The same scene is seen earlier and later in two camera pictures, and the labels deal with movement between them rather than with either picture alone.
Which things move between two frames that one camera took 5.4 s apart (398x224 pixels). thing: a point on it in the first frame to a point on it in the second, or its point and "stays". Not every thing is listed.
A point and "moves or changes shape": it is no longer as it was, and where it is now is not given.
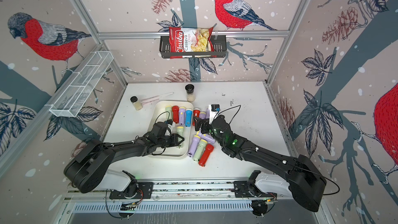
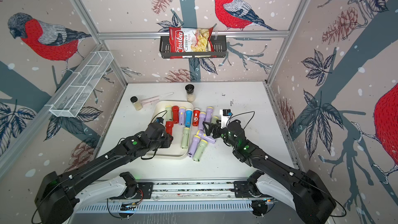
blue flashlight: [188, 116] stays
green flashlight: [168, 108] stays
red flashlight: [175, 109] stays
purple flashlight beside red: [202, 115] stays
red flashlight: [205, 155] moves or changes shape
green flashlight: [180, 130] to [185, 137]
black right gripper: [205, 125] to [217, 128]
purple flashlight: [195, 143] stays
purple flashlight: [182, 115] stays
